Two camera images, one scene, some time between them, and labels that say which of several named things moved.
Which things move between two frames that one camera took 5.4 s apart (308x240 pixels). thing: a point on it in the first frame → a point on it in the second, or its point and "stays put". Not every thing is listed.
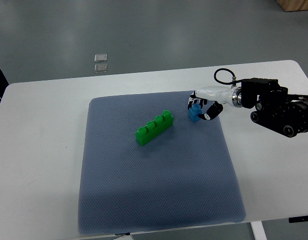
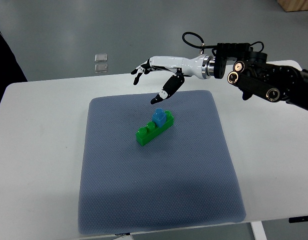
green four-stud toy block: (153, 129) stays put
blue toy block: (193, 111) → (159, 117)
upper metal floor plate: (101, 58) stays put
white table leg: (258, 230) stays put
